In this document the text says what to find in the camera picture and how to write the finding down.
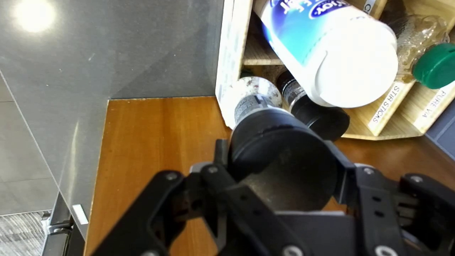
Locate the black lid spice shaker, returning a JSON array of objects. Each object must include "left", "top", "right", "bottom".
[{"left": 276, "top": 70, "right": 351, "bottom": 142}]

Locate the white dishwasher sticker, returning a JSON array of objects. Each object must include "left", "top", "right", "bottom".
[{"left": 70, "top": 204, "right": 91, "bottom": 228}]

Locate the wooden seasoning rack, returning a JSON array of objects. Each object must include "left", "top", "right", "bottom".
[{"left": 213, "top": 0, "right": 455, "bottom": 142}]

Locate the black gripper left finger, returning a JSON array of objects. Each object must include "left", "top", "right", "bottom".
[{"left": 91, "top": 138, "right": 304, "bottom": 256}]

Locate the clear jar green lid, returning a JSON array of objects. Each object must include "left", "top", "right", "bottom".
[{"left": 395, "top": 13, "right": 455, "bottom": 91}]

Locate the wooden microwave shelf unit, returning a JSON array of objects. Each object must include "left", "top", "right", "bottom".
[{"left": 84, "top": 97, "right": 455, "bottom": 256}]

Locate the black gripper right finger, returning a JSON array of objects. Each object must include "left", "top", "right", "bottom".
[{"left": 325, "top": 141, "right": 455, "bottom": 256}]

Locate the white canister blue label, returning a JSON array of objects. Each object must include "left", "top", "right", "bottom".
[{"left": 253, "top": 0, "right": 401, "bottom": 110}]

